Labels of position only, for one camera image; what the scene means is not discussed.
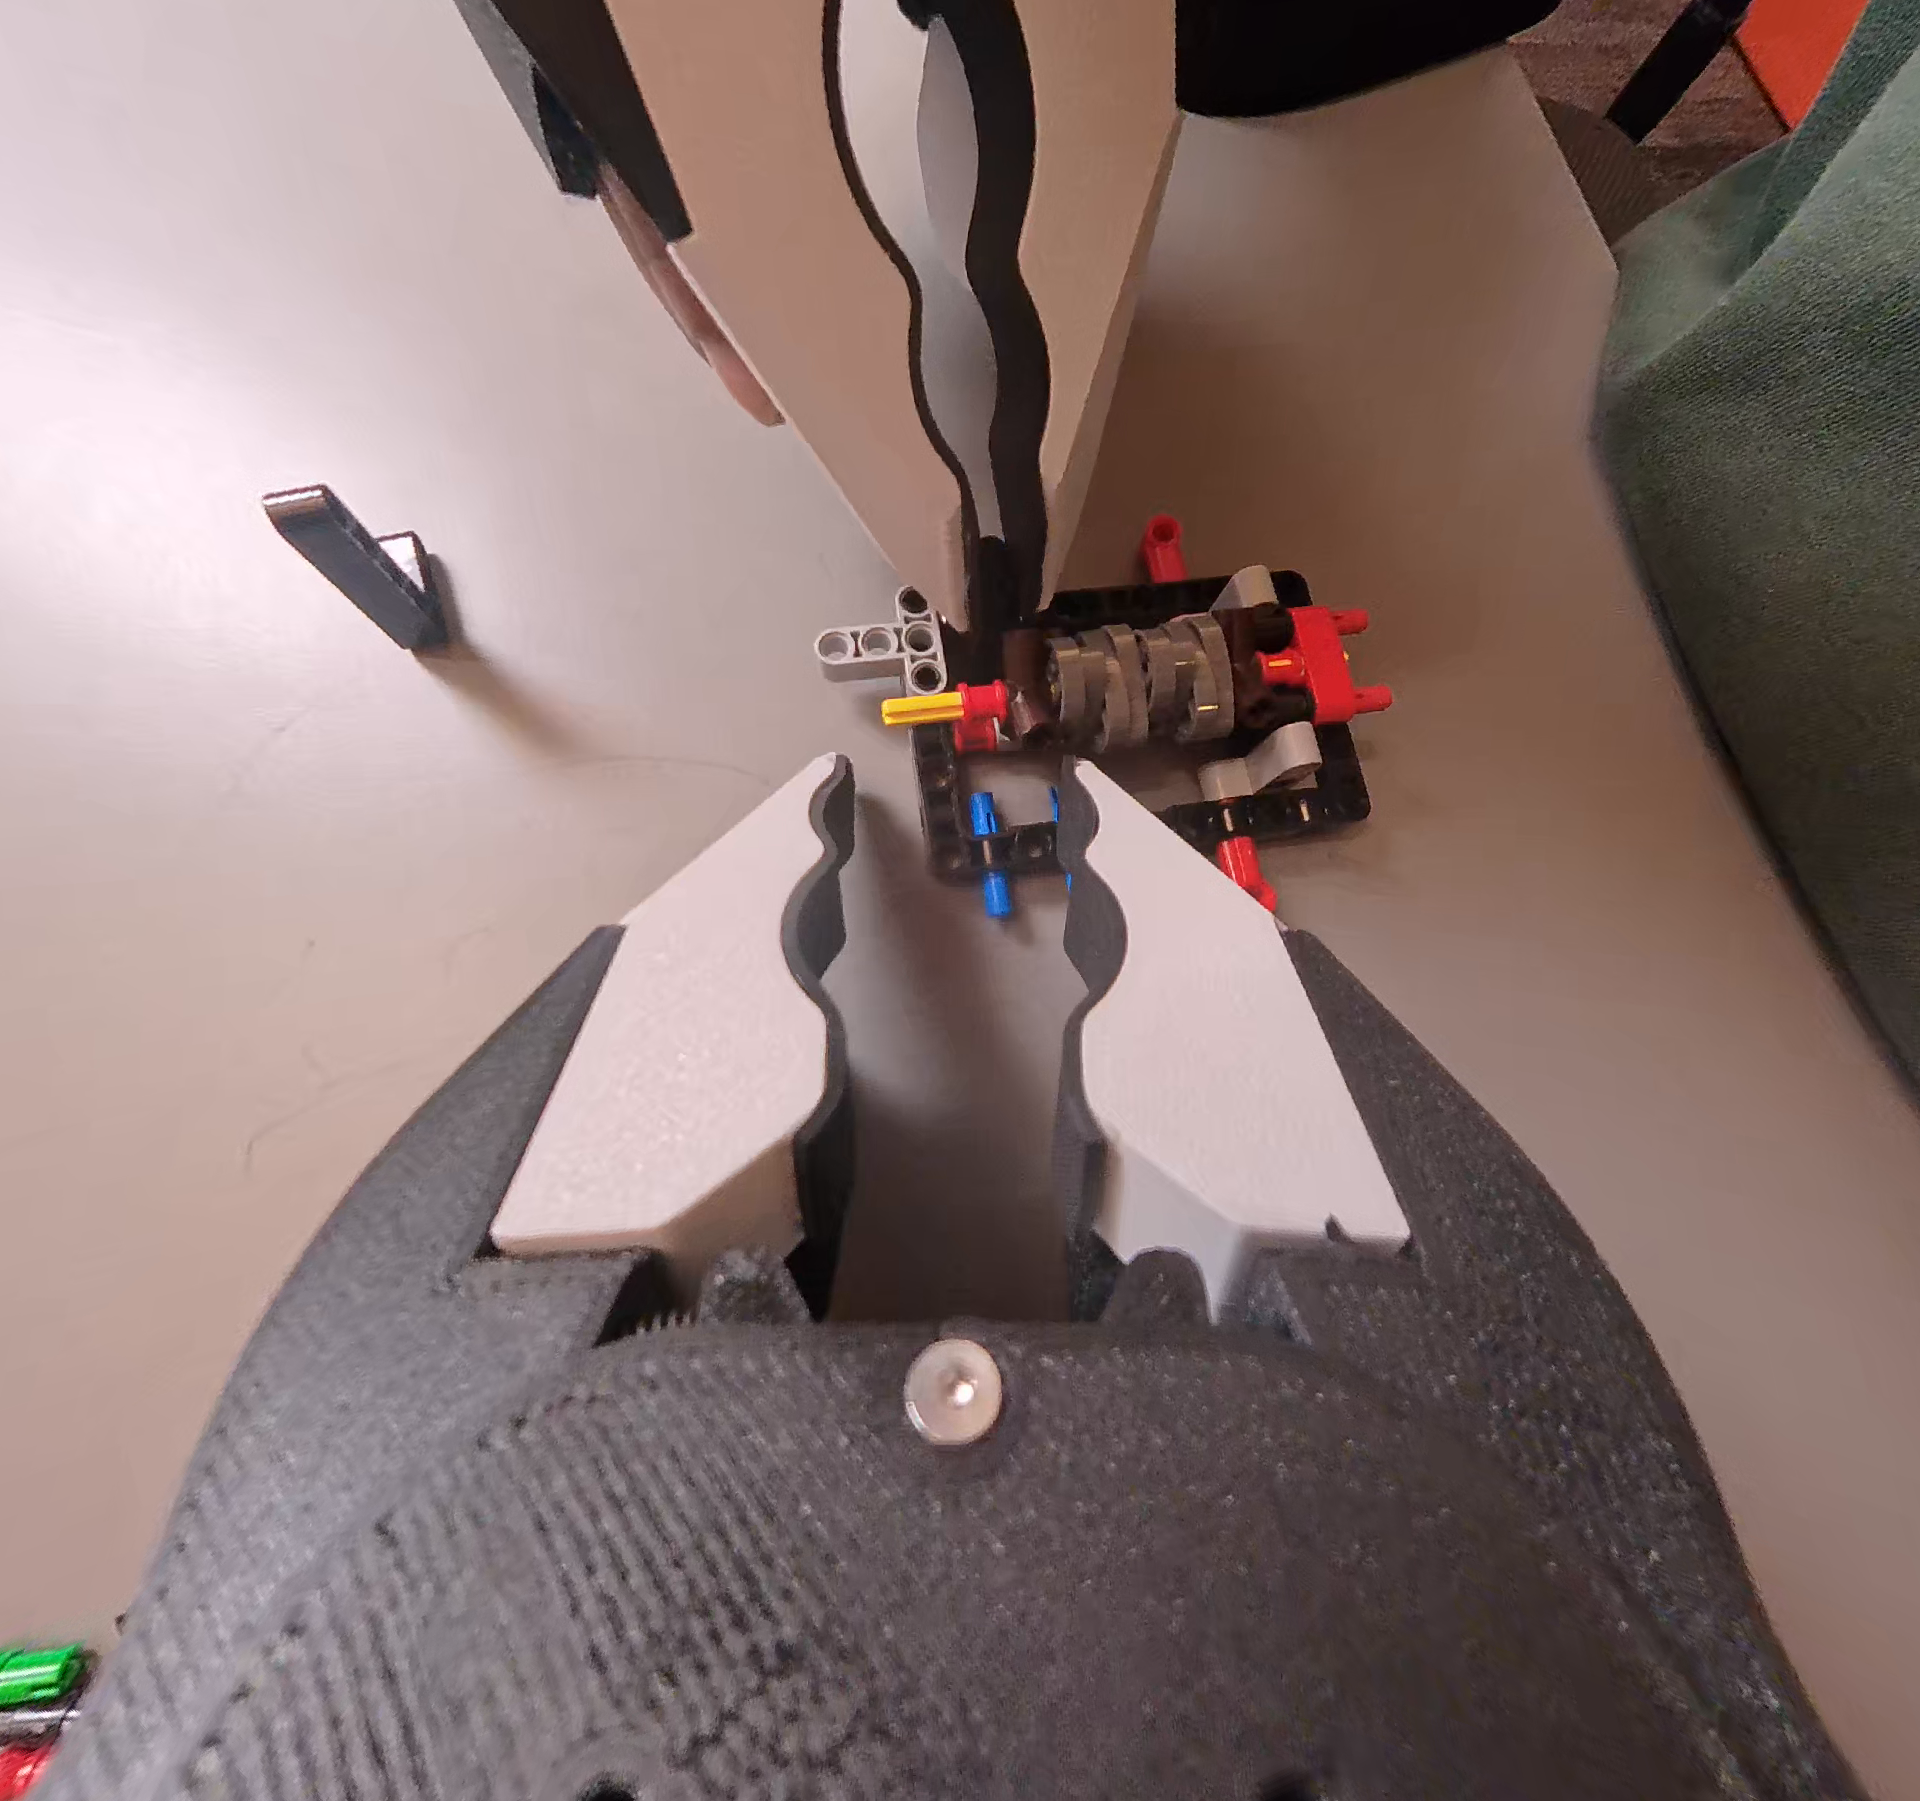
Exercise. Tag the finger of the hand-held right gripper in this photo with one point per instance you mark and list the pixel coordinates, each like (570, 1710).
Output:
(721, 106)
(1103, 106)

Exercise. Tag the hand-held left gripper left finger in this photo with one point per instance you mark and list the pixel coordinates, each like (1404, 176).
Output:
(673, 1082)

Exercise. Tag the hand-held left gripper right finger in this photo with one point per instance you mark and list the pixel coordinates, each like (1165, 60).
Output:
(1217, 1066)

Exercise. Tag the partly built lego assembly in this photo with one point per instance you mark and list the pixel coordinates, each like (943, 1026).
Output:
(1155, 685)

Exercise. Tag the pile of small lego pieces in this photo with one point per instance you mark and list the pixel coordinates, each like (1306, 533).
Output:
(37, 1674)

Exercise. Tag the person's right hand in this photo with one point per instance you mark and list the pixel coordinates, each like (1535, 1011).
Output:
(704, 315)

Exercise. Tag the black metal bar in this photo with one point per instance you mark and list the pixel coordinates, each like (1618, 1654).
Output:
(1708, 24)

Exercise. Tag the person's green sweater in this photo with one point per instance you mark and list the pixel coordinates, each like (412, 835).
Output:
(1799, 555)

